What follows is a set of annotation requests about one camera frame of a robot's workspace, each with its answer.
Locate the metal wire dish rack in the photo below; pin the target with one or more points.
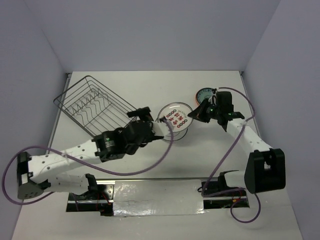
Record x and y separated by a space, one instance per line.
94 107

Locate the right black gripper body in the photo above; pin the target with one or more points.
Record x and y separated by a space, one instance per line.
212 111

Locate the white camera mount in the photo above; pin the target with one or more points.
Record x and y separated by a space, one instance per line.
163 128
213 98

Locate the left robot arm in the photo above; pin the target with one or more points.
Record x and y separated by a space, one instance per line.
38 174

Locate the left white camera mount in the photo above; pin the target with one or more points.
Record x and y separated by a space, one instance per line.
163 128

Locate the white enamel plate green rim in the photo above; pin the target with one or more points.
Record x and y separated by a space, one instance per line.
181 133

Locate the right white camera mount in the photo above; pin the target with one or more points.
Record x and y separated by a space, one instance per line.
213 98

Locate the white plate red characters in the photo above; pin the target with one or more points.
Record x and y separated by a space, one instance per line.
176 113

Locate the green blue floral plate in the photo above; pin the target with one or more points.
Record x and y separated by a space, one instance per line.
204 94

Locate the metal base rail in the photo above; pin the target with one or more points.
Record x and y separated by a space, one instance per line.
102 200

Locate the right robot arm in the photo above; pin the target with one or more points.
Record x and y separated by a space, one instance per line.
265 168

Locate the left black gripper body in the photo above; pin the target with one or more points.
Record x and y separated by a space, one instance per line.
151 137

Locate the silver foil tape sheet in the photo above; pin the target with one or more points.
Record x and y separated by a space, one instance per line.
157 198

